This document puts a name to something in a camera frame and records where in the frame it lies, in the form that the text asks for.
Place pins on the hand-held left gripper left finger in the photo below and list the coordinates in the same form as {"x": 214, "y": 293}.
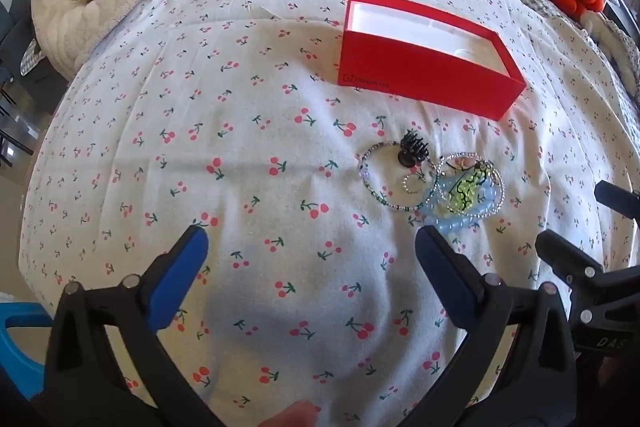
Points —
{"x": 182, "y": 277}

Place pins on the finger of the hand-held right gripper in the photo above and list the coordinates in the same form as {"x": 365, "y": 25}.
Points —
{"x": 617, "y": 196}
{"x": 565, "y": 254}

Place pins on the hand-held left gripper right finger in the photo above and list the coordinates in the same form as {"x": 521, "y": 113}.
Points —
{"x": 445, "y": 272}

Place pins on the large rhinestone hoop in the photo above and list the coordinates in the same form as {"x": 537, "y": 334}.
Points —
{"x": 452, "y": 157}

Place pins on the black hair claw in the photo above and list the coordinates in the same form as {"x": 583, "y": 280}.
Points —
{"x": 412, "y": 144}

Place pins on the red cardboard box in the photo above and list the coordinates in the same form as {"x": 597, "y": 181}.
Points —
{"x": 425, "y": 77}

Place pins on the person's left hand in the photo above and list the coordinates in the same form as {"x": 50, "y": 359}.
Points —
{"x": 297, "y": 414}

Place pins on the cherry print bed sheet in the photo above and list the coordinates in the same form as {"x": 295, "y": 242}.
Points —
{"x": 200, "y": 147}

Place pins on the fluffy floral cushion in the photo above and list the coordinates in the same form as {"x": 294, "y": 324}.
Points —
{"x": 612, "y": 42}

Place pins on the blue plastic stool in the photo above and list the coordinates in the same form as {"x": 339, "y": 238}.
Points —
{"x": 20, "y": 347}

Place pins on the dark chair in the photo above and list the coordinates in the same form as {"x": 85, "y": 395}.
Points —
{"x": 12, "y": 72}

